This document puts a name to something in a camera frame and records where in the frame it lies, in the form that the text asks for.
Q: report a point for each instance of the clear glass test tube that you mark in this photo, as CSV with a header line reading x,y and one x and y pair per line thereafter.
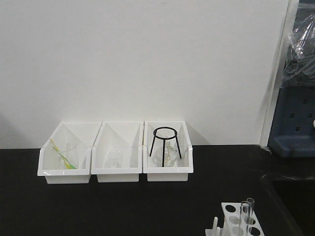
x,y
244,218

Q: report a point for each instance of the clear rear test tube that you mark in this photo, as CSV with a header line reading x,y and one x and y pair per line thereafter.
x,y
251,203

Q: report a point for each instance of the white test tube rack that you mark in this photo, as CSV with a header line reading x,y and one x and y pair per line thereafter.
x,y
230,227

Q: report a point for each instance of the grey pegboard drying rack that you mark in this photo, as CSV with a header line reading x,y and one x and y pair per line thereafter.
x,y
293,129

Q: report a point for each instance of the black metal tripod stand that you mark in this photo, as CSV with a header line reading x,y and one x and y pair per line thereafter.
x,y
165,134

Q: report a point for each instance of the white right storage bin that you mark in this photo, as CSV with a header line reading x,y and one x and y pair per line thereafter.
x,y
182,166

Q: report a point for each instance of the white storage bin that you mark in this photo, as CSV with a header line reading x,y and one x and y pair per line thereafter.
x,y
123,136
182,166
66,156

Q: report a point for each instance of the clear glass flask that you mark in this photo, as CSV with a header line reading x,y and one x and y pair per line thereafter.
x,y
166,158

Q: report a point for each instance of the white middle storage bin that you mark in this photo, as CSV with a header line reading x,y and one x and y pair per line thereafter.
x,y
123,136

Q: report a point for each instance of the small clear glass beaker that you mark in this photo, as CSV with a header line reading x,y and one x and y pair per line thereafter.
x,y
114,159

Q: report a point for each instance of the white left storage bin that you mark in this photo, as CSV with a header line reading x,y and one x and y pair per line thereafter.
x,y
66,156

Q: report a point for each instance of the plastic bag of pegs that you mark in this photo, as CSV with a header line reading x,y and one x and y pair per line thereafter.
x,y
300,64

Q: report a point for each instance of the black lab sink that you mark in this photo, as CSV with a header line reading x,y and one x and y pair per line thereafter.
x,y
295,199

